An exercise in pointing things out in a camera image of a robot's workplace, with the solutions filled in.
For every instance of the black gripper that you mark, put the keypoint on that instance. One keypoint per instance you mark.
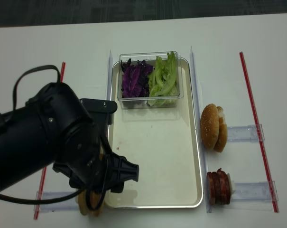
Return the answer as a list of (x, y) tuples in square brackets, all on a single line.
[(104, 170)]

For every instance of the bun half pale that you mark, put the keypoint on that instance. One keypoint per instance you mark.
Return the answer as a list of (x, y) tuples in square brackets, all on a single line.
[(82, 203)]

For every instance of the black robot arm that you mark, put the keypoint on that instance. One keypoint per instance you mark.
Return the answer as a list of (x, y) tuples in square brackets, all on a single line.
[(55, 127)]

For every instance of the stack of meat patties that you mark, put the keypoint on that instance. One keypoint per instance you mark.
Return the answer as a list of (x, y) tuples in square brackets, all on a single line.
[(218, 187)]

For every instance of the green lettuce leaves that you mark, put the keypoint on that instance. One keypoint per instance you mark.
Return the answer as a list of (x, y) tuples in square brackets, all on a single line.
[(163, 81)]

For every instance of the white pusher block meat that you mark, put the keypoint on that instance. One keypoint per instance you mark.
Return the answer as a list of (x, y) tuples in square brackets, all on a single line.
[(232, 184)]

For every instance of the metal serving tray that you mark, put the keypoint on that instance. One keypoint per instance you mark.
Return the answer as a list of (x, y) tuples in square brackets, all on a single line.
[(163, 143)]

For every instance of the purple cabbage leaves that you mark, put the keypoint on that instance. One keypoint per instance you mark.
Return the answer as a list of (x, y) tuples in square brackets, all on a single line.
[(135, 79)]

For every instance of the clear plastic salad container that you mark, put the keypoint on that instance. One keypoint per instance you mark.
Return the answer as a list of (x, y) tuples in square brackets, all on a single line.
[(150, 58)]

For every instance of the sesame top bun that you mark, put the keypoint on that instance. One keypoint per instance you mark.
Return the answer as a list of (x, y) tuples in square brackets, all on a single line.
[(209, 126)]

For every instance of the right clear acrylic divider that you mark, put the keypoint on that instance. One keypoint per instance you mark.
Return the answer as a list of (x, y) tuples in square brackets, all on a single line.
[(198, 108)]

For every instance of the rear top bun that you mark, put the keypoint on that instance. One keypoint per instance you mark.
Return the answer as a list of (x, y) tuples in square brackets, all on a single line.
[(223, 134)]

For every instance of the left red tape strip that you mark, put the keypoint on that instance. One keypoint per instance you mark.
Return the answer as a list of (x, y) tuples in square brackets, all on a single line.
[(43, 174)]

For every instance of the red tape strip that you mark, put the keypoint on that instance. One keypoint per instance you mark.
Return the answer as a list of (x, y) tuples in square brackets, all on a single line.
[(43, 174), (262, 146)]

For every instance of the right red tape strip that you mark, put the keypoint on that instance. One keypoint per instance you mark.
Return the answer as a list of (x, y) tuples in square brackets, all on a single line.
[(262, 146)]

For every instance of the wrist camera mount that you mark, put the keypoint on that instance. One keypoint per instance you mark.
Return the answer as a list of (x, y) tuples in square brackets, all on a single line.
[(101, 111)]

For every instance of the right upper clear rail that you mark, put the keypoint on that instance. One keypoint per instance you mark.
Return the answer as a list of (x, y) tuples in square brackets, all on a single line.
[(250, 133)]

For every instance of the right lower clear rail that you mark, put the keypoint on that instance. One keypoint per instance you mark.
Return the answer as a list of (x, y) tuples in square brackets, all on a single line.
[(258, 191)]

